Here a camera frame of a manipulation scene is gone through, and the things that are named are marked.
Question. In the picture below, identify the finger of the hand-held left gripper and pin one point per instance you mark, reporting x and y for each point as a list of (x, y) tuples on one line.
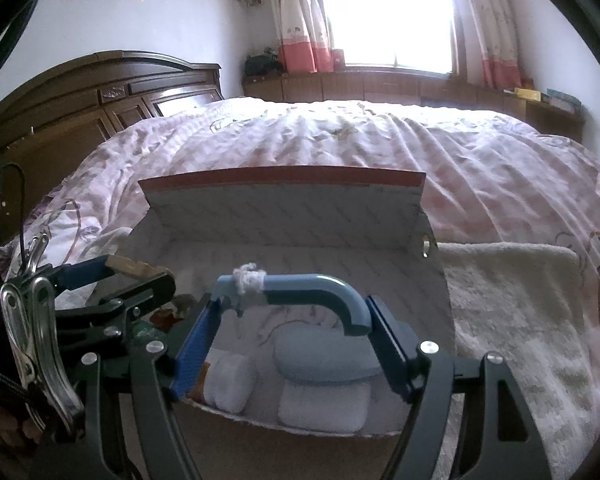
[(80, 272), (145, 290)]

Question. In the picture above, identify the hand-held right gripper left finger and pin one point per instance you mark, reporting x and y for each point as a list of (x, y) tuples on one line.
[(195, 355)]

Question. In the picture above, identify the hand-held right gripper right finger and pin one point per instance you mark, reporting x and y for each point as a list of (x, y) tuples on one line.
[(387, 345)]

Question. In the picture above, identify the light wooden block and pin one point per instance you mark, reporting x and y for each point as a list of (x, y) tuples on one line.
[(130, 266)]

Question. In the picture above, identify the red toy block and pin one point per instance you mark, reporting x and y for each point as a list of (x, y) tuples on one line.
[(166, 319)]

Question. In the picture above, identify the white cylindrical container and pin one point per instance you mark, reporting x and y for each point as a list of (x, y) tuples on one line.
[(230, 382)]

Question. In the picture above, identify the blue-grey oval case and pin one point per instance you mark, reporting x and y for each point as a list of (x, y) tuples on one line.
[(325, 360)]

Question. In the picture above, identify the white rounded soap box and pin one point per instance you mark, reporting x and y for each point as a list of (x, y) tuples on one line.
[(325, 410)]

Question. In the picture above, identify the red cardboard box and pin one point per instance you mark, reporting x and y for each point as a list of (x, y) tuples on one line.
[(290, 220)]

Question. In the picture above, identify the metal spring clamp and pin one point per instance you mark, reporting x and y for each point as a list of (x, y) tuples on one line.
[(45, 340)]

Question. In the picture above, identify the white cloth strip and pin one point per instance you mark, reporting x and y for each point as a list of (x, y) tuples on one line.
[(250, 277)]

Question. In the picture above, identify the white fluffy blanket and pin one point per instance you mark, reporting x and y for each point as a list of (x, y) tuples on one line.
[(520, 310)]

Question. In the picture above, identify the dark wooden headboard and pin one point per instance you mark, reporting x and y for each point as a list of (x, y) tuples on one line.
[(80, 105)]

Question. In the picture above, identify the pink printed quilt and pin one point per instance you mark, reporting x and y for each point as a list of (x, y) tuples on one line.
[(330, 135)]

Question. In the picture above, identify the dark bag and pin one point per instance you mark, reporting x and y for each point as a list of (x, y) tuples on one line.
[(262, 64)]

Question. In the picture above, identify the wooden windowsill cabinet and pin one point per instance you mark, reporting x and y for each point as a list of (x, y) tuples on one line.
[(380, 85)]

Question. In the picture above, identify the flat yellow box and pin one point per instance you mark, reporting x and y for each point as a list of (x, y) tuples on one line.
[(525, 93)]

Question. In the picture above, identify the small red box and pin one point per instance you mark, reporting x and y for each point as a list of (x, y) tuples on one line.
[(338, 60)]

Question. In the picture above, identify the stack of books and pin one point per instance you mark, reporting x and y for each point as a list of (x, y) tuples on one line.
[(560, 99)]

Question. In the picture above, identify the pink white curtain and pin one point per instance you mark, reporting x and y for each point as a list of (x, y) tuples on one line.
[(300, 20), (495, 25)]

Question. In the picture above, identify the bright window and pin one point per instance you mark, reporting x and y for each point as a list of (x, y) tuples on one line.
[(385, 10)]

